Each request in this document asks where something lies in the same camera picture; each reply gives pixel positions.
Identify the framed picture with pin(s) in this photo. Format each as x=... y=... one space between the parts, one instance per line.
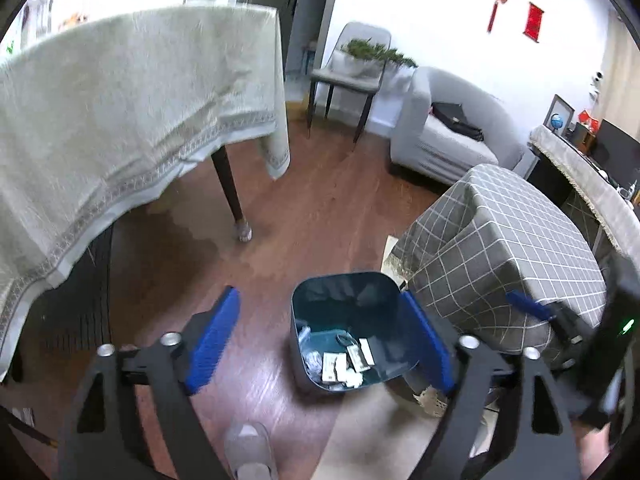
x=560 y=106

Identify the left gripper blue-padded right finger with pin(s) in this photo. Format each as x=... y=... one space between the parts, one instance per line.
x=532 y=438

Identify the grey armchair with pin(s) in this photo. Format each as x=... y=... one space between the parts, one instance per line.
x=423 y=143

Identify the black monitor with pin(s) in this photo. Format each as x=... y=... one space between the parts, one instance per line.
x=617 y=153

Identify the dark teal trash bin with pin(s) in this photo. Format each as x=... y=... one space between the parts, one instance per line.
x=331 y=313

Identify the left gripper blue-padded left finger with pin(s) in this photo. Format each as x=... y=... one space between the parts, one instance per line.
x=103 y=437

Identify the small blue globe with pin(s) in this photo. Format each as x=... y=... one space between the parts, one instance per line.
x=556 y=123

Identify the black handbag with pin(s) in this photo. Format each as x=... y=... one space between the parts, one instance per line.
x=453 y=117

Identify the dark wooden table leg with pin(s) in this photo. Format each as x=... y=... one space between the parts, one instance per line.
x=220 y=159

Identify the white shoe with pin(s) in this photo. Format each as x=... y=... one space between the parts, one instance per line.
x=248 y=452

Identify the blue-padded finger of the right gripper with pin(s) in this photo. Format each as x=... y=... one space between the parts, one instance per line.
x=527 y=305

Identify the white potted green plant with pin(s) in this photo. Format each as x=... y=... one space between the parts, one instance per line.
x=363 y=58

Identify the silver foil ball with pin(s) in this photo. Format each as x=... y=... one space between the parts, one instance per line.
x=313 y=362

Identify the grey chair with black legs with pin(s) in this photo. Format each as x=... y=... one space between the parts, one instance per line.
x=367 y=86

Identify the grey checked tablecloth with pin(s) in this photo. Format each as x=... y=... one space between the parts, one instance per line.
x=490 y=233

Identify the beige lace desk cloth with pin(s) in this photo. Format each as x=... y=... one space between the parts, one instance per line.
x=618 y=220

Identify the beige patterned tablecloth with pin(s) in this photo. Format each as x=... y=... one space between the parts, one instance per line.
x=102 y=117

